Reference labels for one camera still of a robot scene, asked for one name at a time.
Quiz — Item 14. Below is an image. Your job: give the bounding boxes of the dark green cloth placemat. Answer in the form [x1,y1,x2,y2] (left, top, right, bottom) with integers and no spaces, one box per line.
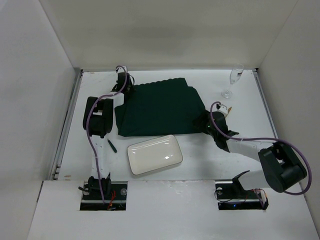
[114,78,206,137]

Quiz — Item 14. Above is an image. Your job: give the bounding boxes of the clear champagne flute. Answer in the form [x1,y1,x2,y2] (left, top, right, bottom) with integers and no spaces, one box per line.
[221,63,244,99]

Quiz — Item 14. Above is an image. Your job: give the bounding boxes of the gold fork dark handle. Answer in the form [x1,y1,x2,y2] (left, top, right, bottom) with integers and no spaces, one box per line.
[107,139,118,153]

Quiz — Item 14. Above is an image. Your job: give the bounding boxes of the white rectangular plate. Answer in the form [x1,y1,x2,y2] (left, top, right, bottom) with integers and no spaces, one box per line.
[127,135,183,176]

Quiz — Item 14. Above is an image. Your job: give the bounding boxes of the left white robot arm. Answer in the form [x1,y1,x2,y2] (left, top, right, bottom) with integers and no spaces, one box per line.
[82,71,135,195]

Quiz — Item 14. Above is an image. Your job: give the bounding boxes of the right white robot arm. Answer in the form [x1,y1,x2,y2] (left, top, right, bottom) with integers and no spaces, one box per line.
[192,110,307,193]

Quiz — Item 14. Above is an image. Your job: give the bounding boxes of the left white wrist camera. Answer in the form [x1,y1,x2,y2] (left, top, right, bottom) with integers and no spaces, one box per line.
[115,65,128,74]

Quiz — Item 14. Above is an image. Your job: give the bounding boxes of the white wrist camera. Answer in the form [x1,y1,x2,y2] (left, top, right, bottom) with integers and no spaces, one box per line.
[115,65,128,74]
[216,103,230,118]

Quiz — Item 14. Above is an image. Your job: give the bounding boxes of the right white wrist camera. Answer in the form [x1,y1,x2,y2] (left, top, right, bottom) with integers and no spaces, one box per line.
[216,103,230,118]

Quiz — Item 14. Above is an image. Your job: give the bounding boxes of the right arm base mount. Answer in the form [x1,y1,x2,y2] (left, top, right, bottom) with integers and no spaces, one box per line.
[214,180,269,211]

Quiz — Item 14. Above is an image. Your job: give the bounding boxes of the left aluminium table rail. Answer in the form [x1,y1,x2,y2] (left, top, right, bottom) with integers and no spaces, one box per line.
[47,67,83,181]

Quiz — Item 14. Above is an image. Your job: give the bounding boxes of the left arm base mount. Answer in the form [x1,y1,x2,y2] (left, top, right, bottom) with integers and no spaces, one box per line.
[78,176,128,212]

